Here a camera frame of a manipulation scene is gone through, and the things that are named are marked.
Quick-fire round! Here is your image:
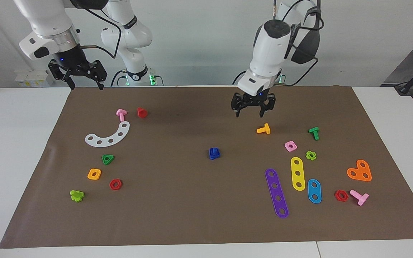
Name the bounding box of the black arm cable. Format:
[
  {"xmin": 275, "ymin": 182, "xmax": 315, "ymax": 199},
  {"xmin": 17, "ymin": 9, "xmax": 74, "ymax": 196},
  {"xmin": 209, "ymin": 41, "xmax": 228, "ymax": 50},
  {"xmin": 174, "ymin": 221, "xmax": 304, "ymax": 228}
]
[
  {"xmin": 79, "ymin": 7, "xmax": 123, "ymax": 59},
  {"xmin": 282, "ymin": 0, "xmax": 325, "ymax": 87}
]

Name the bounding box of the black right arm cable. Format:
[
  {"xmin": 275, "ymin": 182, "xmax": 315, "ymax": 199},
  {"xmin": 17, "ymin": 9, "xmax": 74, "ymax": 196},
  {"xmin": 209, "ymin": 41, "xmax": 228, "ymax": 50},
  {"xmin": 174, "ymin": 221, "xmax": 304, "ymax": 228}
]
[{"xmin": 79, "ymin": 7, "xmax": 123, "ymax": 59}]

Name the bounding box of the orange heart three-hole plate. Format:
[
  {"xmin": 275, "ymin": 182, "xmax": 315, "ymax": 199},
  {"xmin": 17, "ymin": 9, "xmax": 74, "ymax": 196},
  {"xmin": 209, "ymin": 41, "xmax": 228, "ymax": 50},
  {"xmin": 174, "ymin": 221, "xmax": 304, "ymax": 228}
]
[{"xmin": 347, "ymin": 159, "xmax": 372, "ymax": 182}]

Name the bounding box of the purple four-hole strip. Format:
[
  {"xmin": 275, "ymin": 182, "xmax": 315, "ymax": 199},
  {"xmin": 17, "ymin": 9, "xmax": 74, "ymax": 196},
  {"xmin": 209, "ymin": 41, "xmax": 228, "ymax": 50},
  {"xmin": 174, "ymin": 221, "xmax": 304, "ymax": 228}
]
[{"xmin": 265, "ymin": 168, "xmax": 289, "ymax": 219}]

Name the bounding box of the white curved five-hole plate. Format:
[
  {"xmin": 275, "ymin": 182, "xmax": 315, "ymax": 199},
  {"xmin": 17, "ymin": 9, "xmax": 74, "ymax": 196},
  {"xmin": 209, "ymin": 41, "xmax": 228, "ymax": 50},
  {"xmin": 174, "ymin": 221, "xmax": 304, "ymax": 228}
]
[{"xmin": 85, "ymin": 121, "xmax": 130, "ymax": 148}]

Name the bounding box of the black base cable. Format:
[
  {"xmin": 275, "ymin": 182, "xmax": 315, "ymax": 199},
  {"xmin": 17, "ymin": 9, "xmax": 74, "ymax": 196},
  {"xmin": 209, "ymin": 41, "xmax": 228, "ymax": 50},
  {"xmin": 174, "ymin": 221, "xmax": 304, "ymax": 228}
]
[
  {"xmin": 232, "ymin": 71, "xmax": 252, "ymax": 85},
  {"xmin": 110, "ymin": 70, "xmax": 128, "ymax": 87}
]

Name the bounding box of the yellow three-hole strip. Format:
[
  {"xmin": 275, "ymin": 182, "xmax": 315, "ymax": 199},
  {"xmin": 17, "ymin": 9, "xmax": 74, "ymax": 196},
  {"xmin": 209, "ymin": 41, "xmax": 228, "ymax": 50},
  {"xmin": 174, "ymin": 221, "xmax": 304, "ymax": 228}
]
[{"xmin": 290, "ymin": 157, "xmax": 306, "ymax": 191}]

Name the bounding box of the brown table mat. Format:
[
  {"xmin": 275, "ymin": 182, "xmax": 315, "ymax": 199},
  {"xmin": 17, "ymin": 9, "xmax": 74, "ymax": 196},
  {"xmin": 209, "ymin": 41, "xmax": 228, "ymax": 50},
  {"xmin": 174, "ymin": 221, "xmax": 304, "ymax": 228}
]
[{"xmin": 0, "ymin": 85, "xmax": 413, "ymax": 249}]

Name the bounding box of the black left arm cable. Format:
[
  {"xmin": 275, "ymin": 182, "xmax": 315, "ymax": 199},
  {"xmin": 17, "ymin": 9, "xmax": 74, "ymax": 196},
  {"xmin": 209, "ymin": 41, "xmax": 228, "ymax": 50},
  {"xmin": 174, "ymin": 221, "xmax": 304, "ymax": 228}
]
[{"xmin": 282, "ymin": 0, "xmax": 325, "ymax": 87}]

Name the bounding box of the white box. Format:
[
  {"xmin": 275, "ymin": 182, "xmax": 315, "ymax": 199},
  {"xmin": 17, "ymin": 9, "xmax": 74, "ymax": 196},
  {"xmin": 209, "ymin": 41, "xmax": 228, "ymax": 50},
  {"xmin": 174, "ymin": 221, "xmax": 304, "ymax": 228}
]
[{"xmin": 15, "ymin": 70, "xmax": 54, "ymax": 87}]

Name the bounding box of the blue two-hole strip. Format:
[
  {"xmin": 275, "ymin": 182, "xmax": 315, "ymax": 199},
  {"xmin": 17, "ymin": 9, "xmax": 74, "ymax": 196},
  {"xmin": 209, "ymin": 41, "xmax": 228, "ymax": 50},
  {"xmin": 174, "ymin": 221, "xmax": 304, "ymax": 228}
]
[{"xmin": 307, "ymin": 178, "xmax": 322, "ymax": 204}]

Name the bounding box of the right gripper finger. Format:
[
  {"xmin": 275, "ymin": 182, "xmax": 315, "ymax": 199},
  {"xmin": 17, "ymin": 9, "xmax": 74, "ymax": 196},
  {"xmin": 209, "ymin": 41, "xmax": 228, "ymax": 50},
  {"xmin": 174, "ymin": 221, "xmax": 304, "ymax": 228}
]
[
  {"xmin": 62, "ymin": 73, "xmax": 76, "ymax": 90},
  {"xmin": 95, "ymin": 73, "xmax": 108, "ymax": 91}
]

